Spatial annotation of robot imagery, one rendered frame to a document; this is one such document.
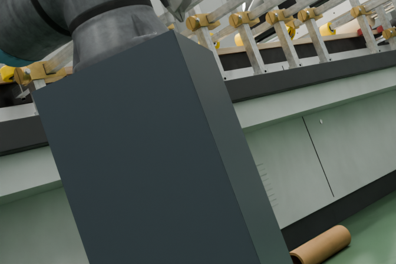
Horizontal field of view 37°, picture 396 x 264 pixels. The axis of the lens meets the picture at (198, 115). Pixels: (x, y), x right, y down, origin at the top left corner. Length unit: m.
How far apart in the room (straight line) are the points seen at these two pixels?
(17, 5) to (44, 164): 0.64
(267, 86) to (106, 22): 1.41
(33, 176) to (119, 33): 0.74
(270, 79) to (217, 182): 1.52
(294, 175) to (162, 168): 1.82
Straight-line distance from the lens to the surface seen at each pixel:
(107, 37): 0.97
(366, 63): 3.03
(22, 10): 1.11
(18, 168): 1.61
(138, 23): 0.99
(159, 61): 0.89
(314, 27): 2.81
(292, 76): 2.48
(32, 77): 1.69
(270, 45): 2.86
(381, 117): 3.48
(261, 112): 2.31
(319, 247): 2.05
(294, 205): 2.62
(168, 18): 1.70
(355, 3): 3.27
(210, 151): 0.86
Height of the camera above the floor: 0.36
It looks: 7 degrees up
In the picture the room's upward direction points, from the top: 20 degrees counter-clockwise
